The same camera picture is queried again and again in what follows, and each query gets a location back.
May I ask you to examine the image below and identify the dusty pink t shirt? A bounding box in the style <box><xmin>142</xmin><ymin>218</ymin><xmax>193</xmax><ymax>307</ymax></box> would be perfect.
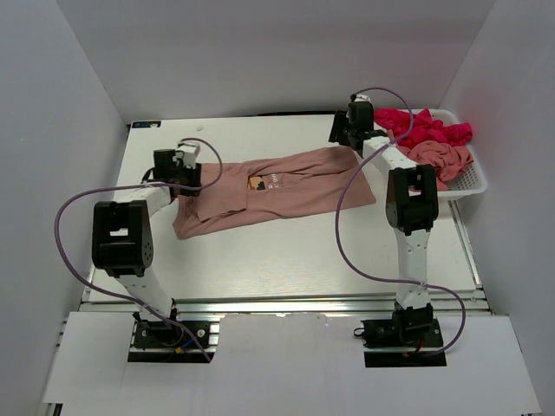
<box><xmin>173</xmin><ymin>146</ymin><xmax>376</xmax><ymax>239</ymax></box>

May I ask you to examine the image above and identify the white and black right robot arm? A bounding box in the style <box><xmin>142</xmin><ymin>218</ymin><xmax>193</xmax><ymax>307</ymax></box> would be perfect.
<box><xmin>329</xmin><ymin>94</ymin><xmax>439</xmax><ymax>349</ymax></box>

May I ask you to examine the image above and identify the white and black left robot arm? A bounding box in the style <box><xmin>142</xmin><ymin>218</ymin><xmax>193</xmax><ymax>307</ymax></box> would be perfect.
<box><xmin>92</xmin><ymin>144</ymin><xmax>201</xmax><ymax>346</ymax></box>

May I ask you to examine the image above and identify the black xdof label sticker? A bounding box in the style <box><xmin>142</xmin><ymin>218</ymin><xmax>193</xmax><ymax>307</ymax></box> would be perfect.
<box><xmin>131</xmin><ymin>120</ymin><xmax>161</xmax><ymax>129</ymax></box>

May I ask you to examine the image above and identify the magenta t shirt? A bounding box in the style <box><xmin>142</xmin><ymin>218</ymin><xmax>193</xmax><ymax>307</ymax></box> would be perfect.
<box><xmin>374</xmin><ymin>108</ymin><xmax>473</xmax><ymax>149</ymax></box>

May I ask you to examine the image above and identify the coral pink t shirt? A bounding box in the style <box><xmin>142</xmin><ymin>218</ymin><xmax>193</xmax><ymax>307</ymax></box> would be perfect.
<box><xmin>397</xmin><ymin>140</ymin><xmax>473</xmax><ymax>192</ymax></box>

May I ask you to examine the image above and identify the white perforated plastic basket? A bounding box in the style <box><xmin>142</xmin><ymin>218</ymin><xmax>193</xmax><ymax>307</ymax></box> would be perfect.
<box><xmin>429</xmin><ymin>109</ymin><xmax>487</xmax><ymax>202</ymax></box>

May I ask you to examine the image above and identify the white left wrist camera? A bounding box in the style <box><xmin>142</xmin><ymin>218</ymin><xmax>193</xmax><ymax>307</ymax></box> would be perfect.
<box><xmin>175</xmin><ymin>140</ymin><xmax>200</xmax><ymax>169</ymax></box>

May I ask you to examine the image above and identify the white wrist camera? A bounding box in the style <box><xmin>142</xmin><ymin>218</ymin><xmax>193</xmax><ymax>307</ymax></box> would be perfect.
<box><xmin>349</xmin><ymin>93</ymin><xmax>372</xmax><ymax>103</ymax></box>
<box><xmin>175</xmin><ymin>140</ymin><xmax>200</xmax><ymax>169</ymax></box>

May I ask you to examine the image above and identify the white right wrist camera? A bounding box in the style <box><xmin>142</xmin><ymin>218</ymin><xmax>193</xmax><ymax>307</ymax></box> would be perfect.
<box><xmin>349</xmin><ymin>93</ymin><xmax>372</xmax><ymax>103</ymax></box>

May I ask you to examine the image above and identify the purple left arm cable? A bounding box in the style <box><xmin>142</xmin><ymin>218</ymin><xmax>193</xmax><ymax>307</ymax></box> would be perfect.
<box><xmin>54</xmin><ymin>137</ymin><xmax>225</xmax><ymax>363</ymax></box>

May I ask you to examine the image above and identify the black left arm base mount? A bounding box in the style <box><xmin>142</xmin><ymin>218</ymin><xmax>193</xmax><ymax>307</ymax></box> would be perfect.
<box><xmin>127</xmin><ymin>321</ymin><xmax>208</xmax><ymax>364</ymax></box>

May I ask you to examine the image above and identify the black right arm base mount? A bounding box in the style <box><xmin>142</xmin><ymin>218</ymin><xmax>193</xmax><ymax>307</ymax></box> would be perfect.
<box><xmin>353</xmin><ymin>319</ymin><xmax>447</xmax><ymax>368</ymax></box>

